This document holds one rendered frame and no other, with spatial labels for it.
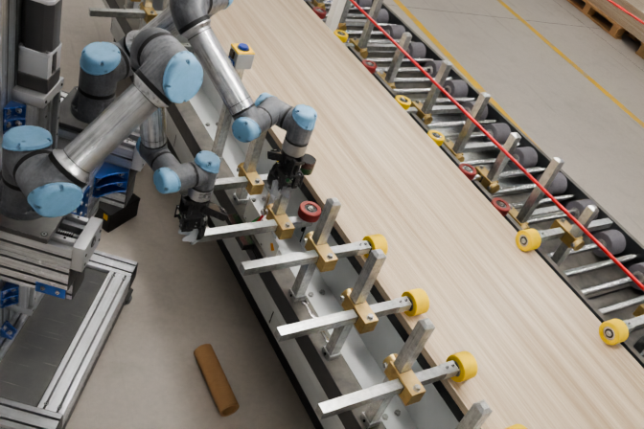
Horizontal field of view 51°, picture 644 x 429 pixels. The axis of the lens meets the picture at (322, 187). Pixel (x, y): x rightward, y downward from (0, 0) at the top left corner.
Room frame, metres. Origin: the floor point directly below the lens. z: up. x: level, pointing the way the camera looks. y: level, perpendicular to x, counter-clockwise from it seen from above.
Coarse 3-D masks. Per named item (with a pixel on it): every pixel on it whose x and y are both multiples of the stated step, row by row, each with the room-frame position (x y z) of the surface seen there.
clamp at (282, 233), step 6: (270, 204) 1.88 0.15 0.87; (270, 210) 1.85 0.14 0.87; (270, 216) 1.84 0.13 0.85; (276, 216) 1.83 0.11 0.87; (282, 216) 1.84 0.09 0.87; (276, 222) 1.81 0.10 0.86; (282, 222) 1.81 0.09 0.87; (276, 228) 1.80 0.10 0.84; (282, 228) 1.78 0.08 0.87; (288, 228) 1.79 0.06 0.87; (294, 228) 1.81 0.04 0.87; (276, 234) 1.79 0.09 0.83; (282, 234) 1.78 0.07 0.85; (288, 234) 1.80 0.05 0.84
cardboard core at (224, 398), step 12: (204, 348) 1.82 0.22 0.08; (204, 360) 1.77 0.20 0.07; (216, 360) 1.78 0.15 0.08; (204, 372) 1.73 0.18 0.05; (216, 372) 1.73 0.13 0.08; (216, 384) 1.68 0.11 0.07; (228, 384) 1.70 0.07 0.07; (216, 396) 1.64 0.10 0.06; (228, 396) 1.64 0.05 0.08; (228, 408) 1.64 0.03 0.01
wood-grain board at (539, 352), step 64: (256, 0) 3.42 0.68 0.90; (256, 64) 2.75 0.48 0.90; (320, 64) 2.98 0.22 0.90; (320, 128) 2.43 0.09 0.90; (384, 128) 2.62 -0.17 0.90; (320, 192) 2.01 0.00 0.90; (384, 192) 2.16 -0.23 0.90; (448, 192) 2.32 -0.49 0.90; (448, 256) 1.93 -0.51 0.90; (512, 256) 2.07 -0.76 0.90; (448, 320) 1.61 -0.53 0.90; (512, 320) 1.72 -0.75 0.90; (576, 320) 1.85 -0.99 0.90; (448, 384) 1.36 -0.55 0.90; (512, 384) 1.45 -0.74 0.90; (576, 384) 1.55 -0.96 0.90; (640, 384) 1.65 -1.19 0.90
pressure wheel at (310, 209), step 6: (300, 204) 1.90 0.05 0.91; (306, 204) 1.91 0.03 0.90; (312, 204) 1.92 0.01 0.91; (300, 210) 1.87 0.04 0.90; (306, 210) 1.87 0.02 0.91; (312, 210) 1.89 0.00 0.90; (318, 210) 1.90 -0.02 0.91; (300, 216) 1.86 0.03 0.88; (306, 216) 1.86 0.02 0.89; (312, 216) 1.86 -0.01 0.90; (318, 216) 1.88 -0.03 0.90
